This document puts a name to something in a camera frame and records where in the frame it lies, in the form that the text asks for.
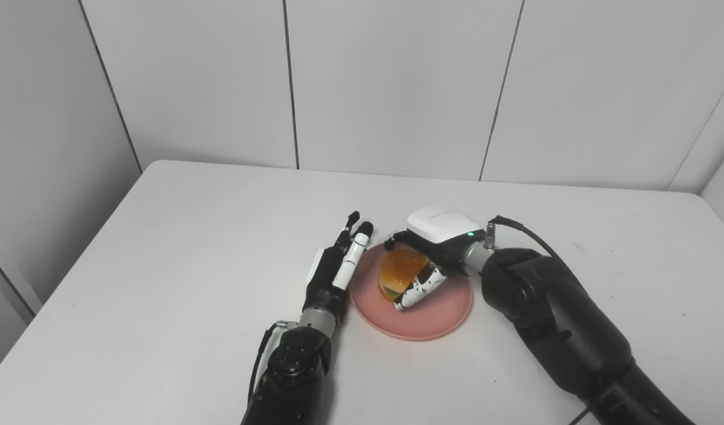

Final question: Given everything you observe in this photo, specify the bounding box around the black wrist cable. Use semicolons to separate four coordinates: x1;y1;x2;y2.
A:
485;215;560;260
247;321;299;414

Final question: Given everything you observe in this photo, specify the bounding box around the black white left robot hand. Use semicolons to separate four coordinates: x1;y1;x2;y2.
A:
302;211;374;322

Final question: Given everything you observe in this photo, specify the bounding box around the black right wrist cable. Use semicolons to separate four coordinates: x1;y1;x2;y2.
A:
485;215;560;260

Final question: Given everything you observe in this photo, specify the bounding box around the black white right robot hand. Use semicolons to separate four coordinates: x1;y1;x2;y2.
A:
384;206;487;311

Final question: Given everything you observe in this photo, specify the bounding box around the pink round plate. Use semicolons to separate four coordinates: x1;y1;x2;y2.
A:
349;243;474;342

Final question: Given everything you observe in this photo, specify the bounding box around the toy hamburger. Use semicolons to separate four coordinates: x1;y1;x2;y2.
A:
378;247;431;303

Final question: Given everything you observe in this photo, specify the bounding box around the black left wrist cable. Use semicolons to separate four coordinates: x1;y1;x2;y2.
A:
247;321;299;414

